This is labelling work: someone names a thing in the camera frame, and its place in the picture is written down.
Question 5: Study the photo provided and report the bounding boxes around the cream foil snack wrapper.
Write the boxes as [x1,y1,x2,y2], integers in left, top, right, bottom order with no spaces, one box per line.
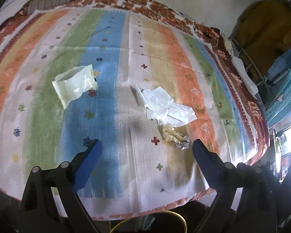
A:
[162,124,191,150]

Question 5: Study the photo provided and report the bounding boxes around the striped colourful bed mat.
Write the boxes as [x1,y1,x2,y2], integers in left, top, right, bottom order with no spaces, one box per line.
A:
[0,6,262,219]

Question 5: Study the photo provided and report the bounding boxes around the metal bed rail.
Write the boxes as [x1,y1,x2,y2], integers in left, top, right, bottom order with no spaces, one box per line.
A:
[231,38,274,96]

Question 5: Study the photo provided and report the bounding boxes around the blue patterned hanging cloth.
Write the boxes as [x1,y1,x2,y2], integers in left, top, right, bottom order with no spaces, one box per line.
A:
[265,48,291,128]

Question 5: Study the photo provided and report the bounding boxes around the pale green plastic pouch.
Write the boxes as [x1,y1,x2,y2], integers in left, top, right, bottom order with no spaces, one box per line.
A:
[52,64,98,109]

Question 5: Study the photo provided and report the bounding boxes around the mustard yellow hanging garment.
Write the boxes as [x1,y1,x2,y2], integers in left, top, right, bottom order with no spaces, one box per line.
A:
[233,0,291,76]

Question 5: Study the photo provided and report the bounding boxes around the floral red brown blanket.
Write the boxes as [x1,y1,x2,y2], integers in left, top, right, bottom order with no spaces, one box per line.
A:
[0,0,271,220]

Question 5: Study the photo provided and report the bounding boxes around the dark round trash bin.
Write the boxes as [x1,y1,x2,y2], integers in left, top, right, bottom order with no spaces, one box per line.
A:
[110,211,188,232]

